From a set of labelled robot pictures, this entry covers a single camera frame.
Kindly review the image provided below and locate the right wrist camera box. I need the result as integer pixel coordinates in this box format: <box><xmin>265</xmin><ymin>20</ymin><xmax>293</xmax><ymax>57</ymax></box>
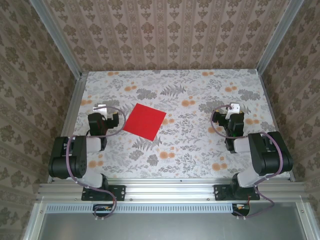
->
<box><xmin>225</xmin><ymin>102</ymin><xmax>241</xmax><ymax>120</ymax></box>

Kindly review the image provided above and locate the black connector board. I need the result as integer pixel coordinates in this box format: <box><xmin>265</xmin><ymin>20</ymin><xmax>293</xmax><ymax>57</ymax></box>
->
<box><xmin>92</xmin><ymin>203</ymin><xmax>117</xmax><ymax>218</ymax></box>
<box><xmin>231</xmin><ymin>203</ymin><xmax>251</xmax><ymax>217</ymax></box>

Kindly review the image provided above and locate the grey sheet metal panel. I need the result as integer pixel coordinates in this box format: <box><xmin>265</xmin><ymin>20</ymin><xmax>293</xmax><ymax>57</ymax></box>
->
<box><xmin>23</xmin><ymin>202</ymin><xmax>313</xmax><ymax>240</ymax></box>

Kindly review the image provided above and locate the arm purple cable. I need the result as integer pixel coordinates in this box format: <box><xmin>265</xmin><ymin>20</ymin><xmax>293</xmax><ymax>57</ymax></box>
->
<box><xmin>210</xmin><ymin>104</ymin><xmax>285</xmax><ymax>221</ymax></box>
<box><xmin>65</xmin><ymin>105</ymin><xmax>127</xmax><ymax>221</ymax></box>

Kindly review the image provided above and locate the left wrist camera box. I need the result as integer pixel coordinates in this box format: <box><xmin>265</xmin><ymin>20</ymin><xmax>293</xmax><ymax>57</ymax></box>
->
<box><xmin>93</xmin><ymin>104</ymin><xmax>109</xmax><ymax>119</ymax></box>

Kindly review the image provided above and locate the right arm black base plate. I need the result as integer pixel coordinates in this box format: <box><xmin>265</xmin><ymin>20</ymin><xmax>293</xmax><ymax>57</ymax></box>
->
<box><xmin>213</xmin><ymin>184</ymin><xmax>261</xmax><ymax>202</ymax></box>

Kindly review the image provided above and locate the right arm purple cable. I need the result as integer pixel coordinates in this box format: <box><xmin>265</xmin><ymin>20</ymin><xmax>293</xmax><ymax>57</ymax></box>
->
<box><xmin>210</xmin><ymin>104</ymin><xmax>285</xmax><ymax>221</ymax></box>

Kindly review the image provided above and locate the aluminium frame post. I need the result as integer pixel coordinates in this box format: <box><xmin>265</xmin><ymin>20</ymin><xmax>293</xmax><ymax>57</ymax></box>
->
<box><xmin>255</xmin><ymin>0</ymin><xmax>306</xmax><ymax>73</ymax></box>
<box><xmin>29</xmin><ymin>0</ymin><xmax>84</xmax><ymax>79</ymax></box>

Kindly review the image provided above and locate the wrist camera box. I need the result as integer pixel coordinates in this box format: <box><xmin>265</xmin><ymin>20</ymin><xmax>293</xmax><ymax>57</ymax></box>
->
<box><xmin>93</xmin><ymin>104</ymin><xmax>109</xmax><ymax>119</ymax></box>
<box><xmin>225</xmin><ymin>102</ymin><xmax>241</xmax><ymax>120</ymax></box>

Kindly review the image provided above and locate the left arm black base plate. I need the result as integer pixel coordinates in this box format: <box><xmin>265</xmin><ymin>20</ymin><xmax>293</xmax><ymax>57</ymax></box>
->
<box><xmin>81</xmin><ymin>184</ymin><xmax>126</xmax><ymax>202</ymax></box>

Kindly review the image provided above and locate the red square paper sheet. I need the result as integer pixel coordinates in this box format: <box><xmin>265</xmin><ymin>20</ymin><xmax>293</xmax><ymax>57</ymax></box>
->
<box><xmin>122</xmin><ymin>103</ymin><xmax>167</xmax><ymax>142</ymax></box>

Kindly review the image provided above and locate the grey slotted cable duct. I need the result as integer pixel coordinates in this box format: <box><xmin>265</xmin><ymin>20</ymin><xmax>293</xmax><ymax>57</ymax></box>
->
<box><xmin>46</xmin><ymin>202</ymin><xmax>233</xmax><ymax>212</ymax></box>

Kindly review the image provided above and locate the floral patterned table cover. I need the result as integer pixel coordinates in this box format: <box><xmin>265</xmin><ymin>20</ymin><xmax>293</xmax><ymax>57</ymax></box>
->
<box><xmin>61</xmin><ymin>69</ymin><xmax>293</xmax><ymax>179</ymax></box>

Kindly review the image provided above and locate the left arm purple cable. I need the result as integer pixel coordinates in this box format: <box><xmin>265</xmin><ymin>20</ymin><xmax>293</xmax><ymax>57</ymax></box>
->
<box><xmin>65</xmin><ymin>105</ymin><xmax>127</xmax><ymax>221</ymax></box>

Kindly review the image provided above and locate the aluminium side rail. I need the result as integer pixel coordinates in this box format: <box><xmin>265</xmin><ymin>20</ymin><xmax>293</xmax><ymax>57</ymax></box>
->
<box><xmin>256</xmin><ymin>69</ymin><xmax>296</xmax><ymax>182</ymax></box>
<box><xmin>46</xmin><ymin>71</ymin><xmax>89</xmax><ymax>183</ymax></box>

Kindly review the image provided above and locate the long aluminium mounting rail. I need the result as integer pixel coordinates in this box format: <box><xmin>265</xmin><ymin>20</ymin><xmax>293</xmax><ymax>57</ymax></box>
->
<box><xmin>37</xmin><ymin>178</ymin><xmax>307</xmax><ymax>201</ymax></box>

